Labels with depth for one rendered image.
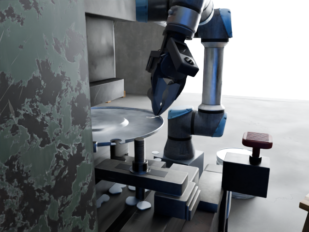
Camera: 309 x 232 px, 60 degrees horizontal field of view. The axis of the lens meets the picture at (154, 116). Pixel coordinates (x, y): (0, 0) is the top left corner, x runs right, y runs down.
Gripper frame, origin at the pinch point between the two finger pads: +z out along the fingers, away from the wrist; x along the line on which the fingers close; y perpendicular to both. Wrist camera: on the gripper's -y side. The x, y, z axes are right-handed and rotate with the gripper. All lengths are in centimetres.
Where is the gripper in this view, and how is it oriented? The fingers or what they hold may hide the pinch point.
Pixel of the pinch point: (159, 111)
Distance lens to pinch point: 64.6
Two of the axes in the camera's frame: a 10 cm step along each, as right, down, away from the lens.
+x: -8.6, -2.1, -4.7
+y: -4.2, -2.3, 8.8
